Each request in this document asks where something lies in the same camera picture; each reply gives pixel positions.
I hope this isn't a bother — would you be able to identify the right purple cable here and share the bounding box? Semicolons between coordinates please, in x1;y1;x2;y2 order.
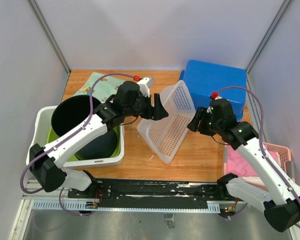
212;86;300;236

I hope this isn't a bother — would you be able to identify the white slotted cable duct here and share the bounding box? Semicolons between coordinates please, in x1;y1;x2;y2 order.
32;200;221;214

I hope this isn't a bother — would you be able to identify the large blue plastic tub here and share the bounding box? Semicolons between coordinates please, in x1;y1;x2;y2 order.
179;60;247;109

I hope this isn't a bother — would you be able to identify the lime green plastic basin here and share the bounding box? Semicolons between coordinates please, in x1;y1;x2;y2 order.
46;124;121;163

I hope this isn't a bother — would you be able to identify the cartoon printed light cloth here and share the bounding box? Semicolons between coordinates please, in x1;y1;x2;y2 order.
73;72;124;103

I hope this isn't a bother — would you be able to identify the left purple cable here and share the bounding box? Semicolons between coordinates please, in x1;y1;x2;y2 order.
20;72;141;217

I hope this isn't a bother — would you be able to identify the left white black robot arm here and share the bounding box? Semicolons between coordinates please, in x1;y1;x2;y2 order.
27;77;169;198

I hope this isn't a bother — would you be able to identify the white perforated plastic basket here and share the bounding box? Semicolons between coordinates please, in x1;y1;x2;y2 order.
137;80;196;164

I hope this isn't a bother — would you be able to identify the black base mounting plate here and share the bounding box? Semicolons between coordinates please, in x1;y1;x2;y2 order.
67;178;236;208

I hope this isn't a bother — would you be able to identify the purple cable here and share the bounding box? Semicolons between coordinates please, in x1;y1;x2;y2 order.
212;86;300;236
20;72;141;217

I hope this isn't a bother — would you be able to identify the dark grey round bucket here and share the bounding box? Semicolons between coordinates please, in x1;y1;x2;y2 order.
50;94;119;160

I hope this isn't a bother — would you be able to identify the pink perforated plastic basket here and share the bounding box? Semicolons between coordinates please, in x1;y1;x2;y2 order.
222;142;295;191

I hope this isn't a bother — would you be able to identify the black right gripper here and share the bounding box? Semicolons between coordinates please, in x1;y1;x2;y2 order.
187;106;223;136

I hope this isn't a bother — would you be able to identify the white rectangular plastic tub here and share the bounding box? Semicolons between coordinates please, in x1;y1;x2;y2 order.
30;106;125;169

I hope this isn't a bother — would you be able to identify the pink cloth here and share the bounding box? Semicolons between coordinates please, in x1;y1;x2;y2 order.
226;147;281;181

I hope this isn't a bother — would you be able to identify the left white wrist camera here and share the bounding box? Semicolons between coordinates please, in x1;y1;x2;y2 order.
133;75;155;98

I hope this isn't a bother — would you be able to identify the grey aluminium frame rail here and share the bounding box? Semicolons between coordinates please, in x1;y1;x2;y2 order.
26;0;71;76

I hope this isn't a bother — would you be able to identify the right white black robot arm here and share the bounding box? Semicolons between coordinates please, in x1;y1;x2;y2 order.
187;97;300;232

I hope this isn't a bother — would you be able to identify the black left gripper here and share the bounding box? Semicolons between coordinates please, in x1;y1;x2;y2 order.
125;91;169;121

